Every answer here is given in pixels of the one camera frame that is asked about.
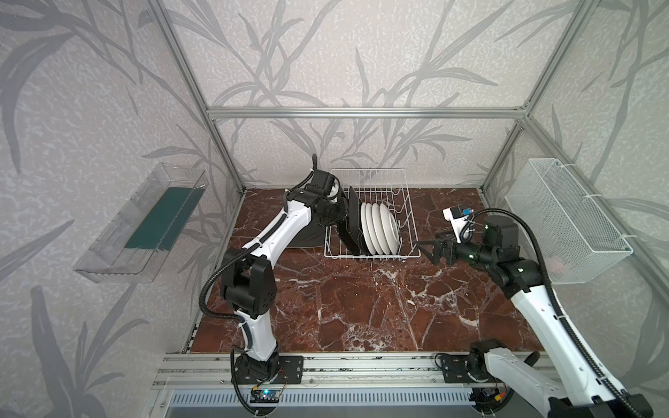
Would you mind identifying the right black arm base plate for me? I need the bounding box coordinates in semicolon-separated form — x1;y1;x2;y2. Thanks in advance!
434;353;500;385

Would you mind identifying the white wire dish rack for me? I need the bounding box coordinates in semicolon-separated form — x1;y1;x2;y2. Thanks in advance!
324;168;419;261

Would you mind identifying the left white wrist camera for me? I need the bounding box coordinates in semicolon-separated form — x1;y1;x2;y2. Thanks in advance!
327;181;341;201

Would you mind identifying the left black corrugated cable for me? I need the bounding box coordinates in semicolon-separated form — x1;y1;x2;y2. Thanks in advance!
198;153;320;414

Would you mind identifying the aluminium mounting rail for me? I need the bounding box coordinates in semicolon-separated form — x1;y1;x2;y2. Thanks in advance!
148;351;555;390

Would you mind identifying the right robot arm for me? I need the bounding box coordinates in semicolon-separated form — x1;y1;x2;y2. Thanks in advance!
416;208;654;417

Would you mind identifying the white round plate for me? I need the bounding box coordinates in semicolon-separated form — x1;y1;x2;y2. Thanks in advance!
366;204;388;255
380;203;400;255
373;204;399;255
360;203;376;256

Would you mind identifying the black corrugated cable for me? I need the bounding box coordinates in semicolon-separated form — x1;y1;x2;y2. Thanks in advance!
459;207;649;418
198;153;320;414

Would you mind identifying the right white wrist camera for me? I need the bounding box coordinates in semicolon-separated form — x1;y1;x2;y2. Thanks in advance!
443;206;474;244

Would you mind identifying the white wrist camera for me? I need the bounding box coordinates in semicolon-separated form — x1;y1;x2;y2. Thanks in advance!
443;206;474;244
327;181;341;201

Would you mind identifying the green circuit board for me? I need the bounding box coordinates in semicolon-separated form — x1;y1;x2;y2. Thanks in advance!
251;388;283;404

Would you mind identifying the pink object in basket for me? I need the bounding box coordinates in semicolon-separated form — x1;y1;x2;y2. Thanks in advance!
545;256;568;275

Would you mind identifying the right black corrugated cable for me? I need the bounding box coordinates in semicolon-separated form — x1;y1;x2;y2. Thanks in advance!
459;207;649;418

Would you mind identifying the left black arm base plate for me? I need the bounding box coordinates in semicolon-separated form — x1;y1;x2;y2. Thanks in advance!
233;355;304;385

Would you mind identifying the clear plastic wall bin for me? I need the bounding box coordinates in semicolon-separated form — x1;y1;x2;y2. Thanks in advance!
74;163;208;284

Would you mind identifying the floral square plate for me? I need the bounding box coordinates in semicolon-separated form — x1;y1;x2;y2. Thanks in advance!
346;186;370;257
336;209;359;255

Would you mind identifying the aluminium frame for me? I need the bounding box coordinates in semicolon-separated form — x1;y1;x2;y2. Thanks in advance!
145;0;669;393

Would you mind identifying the black square plate yellow rim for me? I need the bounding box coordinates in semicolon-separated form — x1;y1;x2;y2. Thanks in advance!
287;224;326;249

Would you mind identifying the white mesh wall basket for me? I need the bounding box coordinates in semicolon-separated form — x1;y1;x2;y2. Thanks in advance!
505;158;633;285

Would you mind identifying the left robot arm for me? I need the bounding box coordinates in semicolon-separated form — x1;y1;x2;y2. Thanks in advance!
220;169;348;366

